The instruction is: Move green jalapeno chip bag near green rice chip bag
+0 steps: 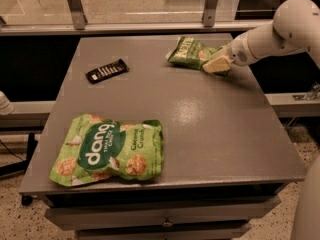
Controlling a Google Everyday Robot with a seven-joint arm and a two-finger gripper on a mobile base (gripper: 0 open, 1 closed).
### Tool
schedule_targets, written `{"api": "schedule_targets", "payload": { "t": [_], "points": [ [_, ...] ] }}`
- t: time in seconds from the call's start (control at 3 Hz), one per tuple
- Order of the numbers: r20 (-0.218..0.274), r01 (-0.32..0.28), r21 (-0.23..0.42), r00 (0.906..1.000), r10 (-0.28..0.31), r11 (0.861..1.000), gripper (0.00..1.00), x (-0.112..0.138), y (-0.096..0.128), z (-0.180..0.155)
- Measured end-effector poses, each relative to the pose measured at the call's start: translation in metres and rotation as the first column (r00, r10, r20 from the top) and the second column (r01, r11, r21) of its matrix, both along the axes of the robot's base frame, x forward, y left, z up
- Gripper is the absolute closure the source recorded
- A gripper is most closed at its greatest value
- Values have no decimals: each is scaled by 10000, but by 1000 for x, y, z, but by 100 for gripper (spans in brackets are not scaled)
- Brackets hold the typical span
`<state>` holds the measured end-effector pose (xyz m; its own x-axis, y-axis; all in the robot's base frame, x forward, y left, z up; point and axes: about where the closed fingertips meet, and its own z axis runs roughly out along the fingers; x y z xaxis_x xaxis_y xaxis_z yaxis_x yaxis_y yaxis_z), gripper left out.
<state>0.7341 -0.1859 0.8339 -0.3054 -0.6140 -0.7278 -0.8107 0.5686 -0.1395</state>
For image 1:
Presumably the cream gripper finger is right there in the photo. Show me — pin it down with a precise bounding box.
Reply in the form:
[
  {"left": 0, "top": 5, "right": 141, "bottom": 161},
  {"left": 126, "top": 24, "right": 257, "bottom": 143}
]
[
  {"left": 203, "top": 56, "right": 233, "bottom": 73},
  {"left": 212, "top": 44, "right": 231, "bottom": 58}
]

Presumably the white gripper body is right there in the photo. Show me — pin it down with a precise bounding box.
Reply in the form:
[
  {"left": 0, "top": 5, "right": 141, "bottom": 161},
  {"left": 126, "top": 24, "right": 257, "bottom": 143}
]
[{"left": 228, "top": 33, "right": 258, "bottom": 66}]

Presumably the green jalapeno chip bag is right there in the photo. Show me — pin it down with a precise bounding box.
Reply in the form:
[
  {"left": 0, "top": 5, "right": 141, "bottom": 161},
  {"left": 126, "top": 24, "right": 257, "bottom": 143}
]
[{"left": 166, "top": 36, "right": 218, "bottom": 72}]

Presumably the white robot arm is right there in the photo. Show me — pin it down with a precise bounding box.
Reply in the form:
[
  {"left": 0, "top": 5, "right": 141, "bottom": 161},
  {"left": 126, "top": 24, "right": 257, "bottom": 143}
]
[{"left": 203, "top": 0, "right": 320, "bottom": 240}]

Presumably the green rice chip bag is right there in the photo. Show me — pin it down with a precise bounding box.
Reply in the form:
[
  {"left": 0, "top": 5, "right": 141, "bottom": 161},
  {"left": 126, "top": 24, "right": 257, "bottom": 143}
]
[{"left": 49, "top": 114, "right": 163, "bottom": 187}]

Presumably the metal clamp at right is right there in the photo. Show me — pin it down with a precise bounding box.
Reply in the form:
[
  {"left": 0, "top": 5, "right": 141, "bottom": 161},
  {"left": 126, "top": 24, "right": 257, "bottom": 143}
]
[{"left": 293, "top": 82, "right": 320, "bottom": 101}]

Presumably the grey drawer cabinet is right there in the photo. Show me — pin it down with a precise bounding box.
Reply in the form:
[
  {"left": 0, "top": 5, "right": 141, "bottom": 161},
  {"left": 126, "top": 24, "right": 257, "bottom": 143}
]
[{"left": 20, "top": 35, "right": 305, "bottom": 240}]

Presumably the black snack bar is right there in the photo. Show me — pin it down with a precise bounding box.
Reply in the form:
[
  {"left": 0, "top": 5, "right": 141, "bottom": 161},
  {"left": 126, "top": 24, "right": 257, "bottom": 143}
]
[{"left": 85, "top": 59, "right": 129, "bottom": 84}]

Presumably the white bottle at left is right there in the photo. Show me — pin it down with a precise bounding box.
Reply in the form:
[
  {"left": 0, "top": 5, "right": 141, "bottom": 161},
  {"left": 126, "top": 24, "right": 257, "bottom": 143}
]
[{"left": 0, "top": 91, "right": 14, "bottom": 115}]

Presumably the right metal railing bracket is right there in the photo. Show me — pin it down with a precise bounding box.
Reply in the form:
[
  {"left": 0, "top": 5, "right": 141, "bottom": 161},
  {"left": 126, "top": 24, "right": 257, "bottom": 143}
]
[{"left": 202, "top": 0, "right": 218, "bottom": 27}]

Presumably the metal railing bracket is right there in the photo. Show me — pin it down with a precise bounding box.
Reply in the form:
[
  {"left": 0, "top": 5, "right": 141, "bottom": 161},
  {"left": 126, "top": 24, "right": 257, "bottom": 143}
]
[
  {"left": 67, "top": 0, "right": 87, "bottom": 30},
  {"left": 202, "top": 0, "right": 218, "bottom": 27}
]

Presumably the left metal railing bracket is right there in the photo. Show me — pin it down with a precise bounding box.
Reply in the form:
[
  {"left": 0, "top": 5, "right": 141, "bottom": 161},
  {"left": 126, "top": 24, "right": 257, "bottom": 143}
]
[{"left": 67, "top": 0, "right": 87, "bottom": 30}]

